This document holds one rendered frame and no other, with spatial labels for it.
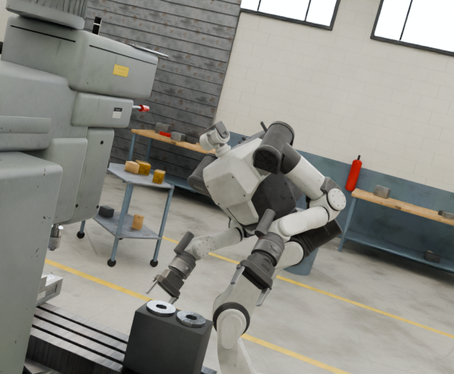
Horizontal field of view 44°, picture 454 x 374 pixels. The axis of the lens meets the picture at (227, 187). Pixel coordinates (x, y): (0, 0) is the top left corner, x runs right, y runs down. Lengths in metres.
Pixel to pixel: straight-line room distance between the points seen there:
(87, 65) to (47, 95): 0.15
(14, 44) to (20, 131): 0.32
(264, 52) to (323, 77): 1.06
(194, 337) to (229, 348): 0.52
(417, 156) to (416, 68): 1.33
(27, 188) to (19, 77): 0.26
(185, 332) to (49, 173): 0.64
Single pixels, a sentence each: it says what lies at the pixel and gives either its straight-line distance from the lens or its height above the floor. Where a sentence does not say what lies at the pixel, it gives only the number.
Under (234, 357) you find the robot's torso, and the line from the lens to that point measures 2.23.
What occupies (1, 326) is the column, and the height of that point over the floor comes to 1.18.
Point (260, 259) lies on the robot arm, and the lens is 1.70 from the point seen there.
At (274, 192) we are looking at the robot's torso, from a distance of 2.01.
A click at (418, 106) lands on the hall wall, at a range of 9.06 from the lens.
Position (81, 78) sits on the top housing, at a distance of 1.56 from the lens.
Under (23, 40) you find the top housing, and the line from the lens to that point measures 1.65.
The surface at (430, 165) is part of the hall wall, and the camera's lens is 9.07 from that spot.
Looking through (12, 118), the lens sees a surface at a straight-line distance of 1.40.
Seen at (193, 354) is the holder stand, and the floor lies 1.07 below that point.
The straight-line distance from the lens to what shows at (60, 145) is 1.57.
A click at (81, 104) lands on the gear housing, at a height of 1.70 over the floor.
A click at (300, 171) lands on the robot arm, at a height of 1.63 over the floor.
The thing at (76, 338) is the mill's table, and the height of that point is 0.95.
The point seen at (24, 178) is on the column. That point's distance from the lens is 1.29.
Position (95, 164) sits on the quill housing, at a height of 1.51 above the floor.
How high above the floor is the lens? 1.83
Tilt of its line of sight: 9 degrees down
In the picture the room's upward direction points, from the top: 14 degrees clockwise
